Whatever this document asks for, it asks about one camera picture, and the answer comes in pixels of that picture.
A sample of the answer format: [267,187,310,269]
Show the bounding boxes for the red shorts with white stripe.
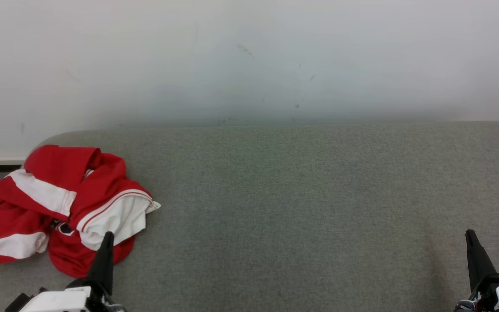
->
[0,145,103,266]

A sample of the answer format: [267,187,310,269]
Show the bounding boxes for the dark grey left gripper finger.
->
[87,232,111,290]
[100,232,115,296]

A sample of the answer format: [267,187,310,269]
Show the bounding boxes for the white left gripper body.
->
[18,277,126,312]

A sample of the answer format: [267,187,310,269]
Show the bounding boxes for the red Bulls jersey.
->
[48,152,162,278]

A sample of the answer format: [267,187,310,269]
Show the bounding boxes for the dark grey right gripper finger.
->
[466,230,484,292]
[471,230,497,282]

